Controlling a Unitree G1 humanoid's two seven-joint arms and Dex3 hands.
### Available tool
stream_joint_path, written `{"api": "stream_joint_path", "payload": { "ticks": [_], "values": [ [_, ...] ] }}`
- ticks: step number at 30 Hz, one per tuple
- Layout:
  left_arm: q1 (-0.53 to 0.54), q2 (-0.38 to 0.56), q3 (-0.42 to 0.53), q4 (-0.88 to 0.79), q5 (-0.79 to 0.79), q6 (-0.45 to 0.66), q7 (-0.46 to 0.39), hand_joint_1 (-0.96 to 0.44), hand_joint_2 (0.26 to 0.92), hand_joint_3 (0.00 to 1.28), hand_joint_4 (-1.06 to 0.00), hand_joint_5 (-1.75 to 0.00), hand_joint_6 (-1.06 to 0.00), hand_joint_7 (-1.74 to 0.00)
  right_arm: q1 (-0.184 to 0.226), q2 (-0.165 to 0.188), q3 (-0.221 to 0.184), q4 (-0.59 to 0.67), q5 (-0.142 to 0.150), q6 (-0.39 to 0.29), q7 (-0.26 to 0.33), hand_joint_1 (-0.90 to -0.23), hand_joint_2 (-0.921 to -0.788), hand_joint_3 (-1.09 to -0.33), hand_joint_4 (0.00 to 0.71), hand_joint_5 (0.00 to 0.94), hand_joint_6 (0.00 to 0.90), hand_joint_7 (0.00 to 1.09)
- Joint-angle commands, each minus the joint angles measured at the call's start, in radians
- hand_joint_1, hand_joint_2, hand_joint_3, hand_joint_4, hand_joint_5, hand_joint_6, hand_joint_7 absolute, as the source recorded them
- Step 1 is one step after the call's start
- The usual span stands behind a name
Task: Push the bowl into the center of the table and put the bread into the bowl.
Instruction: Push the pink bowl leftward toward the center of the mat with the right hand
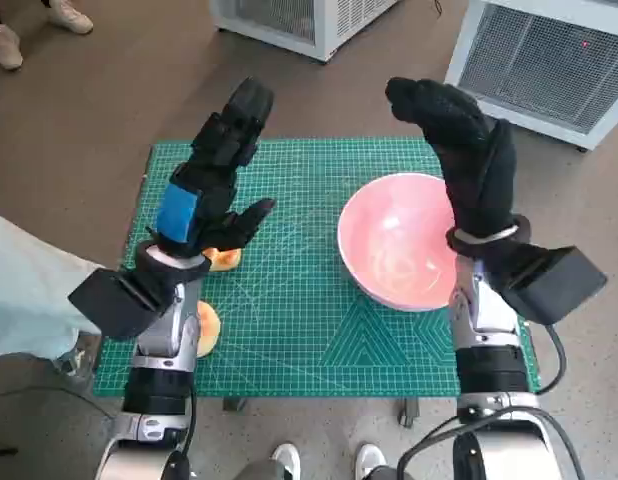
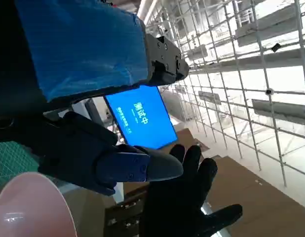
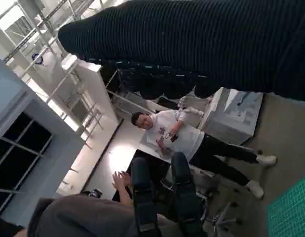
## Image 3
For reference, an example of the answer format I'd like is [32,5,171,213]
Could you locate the bare left robot hand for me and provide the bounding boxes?
[131,151,209,234]

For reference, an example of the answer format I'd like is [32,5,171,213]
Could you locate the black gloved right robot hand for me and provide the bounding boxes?
[57,0,305,104]

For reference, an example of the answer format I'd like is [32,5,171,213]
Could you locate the black gadget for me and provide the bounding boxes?
[80,189,103,198]

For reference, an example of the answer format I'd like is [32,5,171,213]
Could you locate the seated person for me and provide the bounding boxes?
[0,169,183,237]

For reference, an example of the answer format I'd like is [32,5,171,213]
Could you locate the small white robot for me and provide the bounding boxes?
[178,97,205,117]

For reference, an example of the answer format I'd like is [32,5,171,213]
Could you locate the standing person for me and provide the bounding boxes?
[131,108,278,199]

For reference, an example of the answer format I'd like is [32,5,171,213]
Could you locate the white mesh cabinet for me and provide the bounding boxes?
[198,88,264,146]

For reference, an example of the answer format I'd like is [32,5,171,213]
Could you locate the dark framed window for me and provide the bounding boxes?
[0,111,54,224]

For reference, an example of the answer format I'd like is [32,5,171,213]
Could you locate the green cutting mat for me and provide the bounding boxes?
[267,172,305,237]

